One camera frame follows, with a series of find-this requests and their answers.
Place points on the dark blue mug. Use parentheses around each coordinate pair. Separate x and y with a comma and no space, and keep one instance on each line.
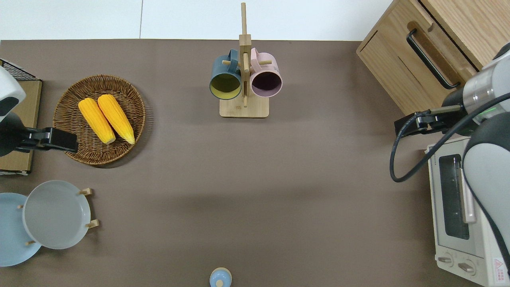
(223,68)

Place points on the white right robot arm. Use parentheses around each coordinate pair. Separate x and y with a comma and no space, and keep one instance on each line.
(490,79)

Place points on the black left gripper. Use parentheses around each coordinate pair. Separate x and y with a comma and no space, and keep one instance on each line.
(59,140)

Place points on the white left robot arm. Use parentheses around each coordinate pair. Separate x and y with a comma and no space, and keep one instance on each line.
(8,91)

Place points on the yellow corn cob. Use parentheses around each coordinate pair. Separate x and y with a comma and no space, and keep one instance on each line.
(95,119)
(115,117)

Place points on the wooden drawer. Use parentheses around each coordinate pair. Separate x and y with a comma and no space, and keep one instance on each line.
(438,44)

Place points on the grey plate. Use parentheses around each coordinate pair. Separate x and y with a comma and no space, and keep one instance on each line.
(55,215)

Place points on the white toaster oven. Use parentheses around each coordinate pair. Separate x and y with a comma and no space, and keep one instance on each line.
(446,239)

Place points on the light blue plate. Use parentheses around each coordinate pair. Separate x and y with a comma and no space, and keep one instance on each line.
(12,235)

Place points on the brown wicker basket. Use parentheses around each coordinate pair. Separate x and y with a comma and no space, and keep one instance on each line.
(71,103)

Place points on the light wooden cabinet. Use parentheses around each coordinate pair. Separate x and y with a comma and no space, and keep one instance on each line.
(382,59)

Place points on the wooden mug tree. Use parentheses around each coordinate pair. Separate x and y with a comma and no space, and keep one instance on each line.
(244,108)

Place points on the brown table mat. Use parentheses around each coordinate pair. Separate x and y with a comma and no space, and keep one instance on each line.
(279,179)

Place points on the wooden plate rack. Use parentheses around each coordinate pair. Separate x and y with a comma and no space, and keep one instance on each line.
(88,191)

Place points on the blue call bell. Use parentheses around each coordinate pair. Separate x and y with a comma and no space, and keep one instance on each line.
(220,278)

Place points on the pink mug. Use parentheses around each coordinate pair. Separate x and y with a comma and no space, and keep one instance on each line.
(267,64)

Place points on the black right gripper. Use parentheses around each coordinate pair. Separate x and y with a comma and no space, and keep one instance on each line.
(432,122)

